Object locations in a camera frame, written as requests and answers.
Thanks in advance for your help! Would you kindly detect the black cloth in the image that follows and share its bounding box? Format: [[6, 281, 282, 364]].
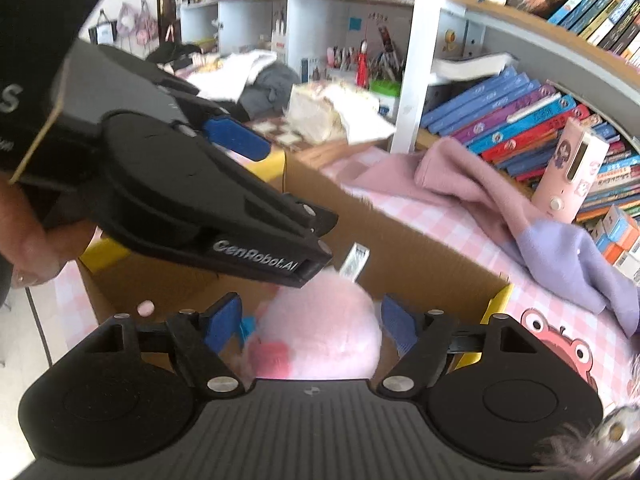
[[146, 41, 217, 69]]

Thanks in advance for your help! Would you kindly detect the white cloth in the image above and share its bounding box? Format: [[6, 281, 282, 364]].
[[186, 49, 279, 102]]

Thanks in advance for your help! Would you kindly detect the cream paper bag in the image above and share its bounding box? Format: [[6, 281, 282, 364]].
[[286, 81, 397, 144]]

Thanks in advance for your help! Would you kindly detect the pink and purple cloth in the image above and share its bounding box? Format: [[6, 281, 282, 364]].
[[350, 137, 640, 339]]

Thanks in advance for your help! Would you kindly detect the person's left hand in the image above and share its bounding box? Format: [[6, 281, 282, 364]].
[[0, 180, 98, 289]]

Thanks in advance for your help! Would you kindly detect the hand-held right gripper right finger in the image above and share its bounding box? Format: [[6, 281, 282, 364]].
[[376, 294, 546, 402]]

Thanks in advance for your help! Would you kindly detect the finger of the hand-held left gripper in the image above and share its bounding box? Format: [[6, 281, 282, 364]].
[[150, 62, 272, 163], [196, 131, 339, 289]]

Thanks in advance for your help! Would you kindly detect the grey fluffy fur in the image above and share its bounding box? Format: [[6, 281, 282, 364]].
[[534, 404, 640, 472]]

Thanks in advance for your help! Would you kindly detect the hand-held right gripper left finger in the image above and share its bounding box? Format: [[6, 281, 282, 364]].
[[99, 291, 246, 402]]

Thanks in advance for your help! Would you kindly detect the white bookshelf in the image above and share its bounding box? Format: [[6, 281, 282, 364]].
[[390, 0, 640, 157]]

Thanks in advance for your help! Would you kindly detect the pink plush toy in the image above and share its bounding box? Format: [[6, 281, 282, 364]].
[[242, 241, 384, 382]]

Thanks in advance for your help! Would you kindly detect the white desk cubby shelf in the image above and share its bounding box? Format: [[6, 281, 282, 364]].
[[179, 0, 416, 87]]

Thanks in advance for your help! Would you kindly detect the brown checked cloth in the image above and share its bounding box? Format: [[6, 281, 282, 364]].
[[249, 116, 312, 154]]

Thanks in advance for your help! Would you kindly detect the pink handheld device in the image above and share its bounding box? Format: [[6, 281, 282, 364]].
[[531, 116, 612, 224]]

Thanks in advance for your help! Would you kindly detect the row of colourful books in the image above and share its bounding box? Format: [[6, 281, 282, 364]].
[[420, 65, 640, 223]]

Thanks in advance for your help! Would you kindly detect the green pen holder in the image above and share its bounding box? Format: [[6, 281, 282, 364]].
[[369, 79, 402, 98]]

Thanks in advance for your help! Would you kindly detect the cardboard box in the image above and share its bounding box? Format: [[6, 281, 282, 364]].
[[77, 150, 516, 382]]

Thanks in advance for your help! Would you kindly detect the pink hanging bag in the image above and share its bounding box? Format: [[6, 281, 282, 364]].
[[136, 0, 159, 42], [116, 1, 139, 37]]

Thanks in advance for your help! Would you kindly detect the grey cloth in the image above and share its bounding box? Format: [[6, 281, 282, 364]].
[[239, 61, 302, 112]]

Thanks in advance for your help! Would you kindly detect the red figurine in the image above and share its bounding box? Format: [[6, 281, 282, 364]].
[[355, 39, 372, 89]]

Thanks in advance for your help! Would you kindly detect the row of dark-spined books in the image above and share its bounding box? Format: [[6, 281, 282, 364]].
[[507, 0, 640, 68]]

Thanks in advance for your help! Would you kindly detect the stack of small boxes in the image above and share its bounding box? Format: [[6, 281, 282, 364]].
[[594, 204, 640, 282]]

